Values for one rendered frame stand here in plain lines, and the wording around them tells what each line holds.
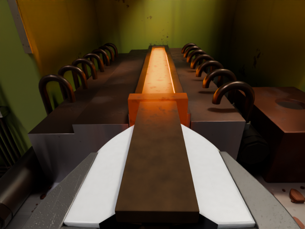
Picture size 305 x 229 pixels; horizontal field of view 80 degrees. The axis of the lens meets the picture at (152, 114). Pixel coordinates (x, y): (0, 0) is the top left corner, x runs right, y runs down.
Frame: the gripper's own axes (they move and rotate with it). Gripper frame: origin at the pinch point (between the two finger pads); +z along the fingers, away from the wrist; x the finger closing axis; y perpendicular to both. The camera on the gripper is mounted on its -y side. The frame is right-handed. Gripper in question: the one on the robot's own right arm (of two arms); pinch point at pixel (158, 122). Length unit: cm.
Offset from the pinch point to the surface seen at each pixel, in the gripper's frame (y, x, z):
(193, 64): -0.2, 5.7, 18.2
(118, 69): 1.2, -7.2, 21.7
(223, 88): -0.8, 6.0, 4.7
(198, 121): 1.4, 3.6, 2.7
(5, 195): 6.2, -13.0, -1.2
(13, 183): 6.1, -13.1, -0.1
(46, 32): -5.3, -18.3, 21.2
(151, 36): -2, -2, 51
